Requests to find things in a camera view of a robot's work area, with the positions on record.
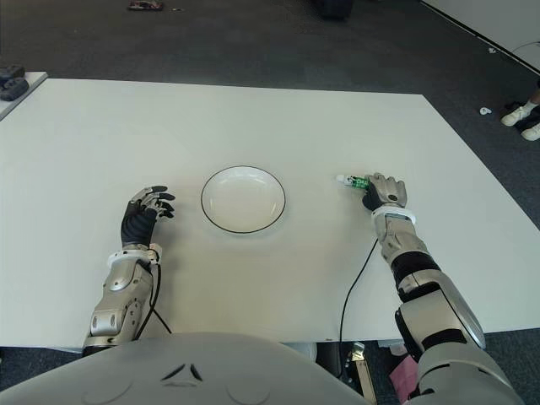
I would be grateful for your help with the small white floor scrap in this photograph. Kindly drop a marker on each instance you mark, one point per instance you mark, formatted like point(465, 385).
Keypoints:
point(485, 111)

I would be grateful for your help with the person's bare leg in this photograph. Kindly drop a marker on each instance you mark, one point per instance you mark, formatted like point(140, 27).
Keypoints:
point(537, 93)

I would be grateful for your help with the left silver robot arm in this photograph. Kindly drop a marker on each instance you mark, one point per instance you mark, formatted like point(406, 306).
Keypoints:
point(120, 278)

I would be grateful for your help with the white sneaker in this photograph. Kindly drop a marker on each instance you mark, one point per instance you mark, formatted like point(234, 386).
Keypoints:
point(532, 133)
point(515, 116)

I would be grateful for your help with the black chair base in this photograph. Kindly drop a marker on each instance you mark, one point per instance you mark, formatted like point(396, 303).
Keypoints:
point(333, 8)

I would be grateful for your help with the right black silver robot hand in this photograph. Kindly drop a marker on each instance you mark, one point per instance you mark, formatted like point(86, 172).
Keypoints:
point(388, 192)

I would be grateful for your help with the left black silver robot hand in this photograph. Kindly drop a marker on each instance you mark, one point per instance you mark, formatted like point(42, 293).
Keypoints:
point(137, 228)

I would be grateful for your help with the grey robot torso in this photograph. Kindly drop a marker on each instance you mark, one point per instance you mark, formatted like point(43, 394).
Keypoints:
point(190, 371)

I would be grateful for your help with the white plate with black rim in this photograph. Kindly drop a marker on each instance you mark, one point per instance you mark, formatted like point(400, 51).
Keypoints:
point(244, 200)

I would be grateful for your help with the green white toothpaste tube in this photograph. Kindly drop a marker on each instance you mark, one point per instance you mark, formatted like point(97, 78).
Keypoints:
point(356, 182)

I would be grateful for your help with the colourful flat floor item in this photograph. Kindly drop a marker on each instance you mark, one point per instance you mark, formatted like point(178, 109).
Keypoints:
point(145, 6)

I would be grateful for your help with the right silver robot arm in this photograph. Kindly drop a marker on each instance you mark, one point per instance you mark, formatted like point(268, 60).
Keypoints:
point(401, 236)

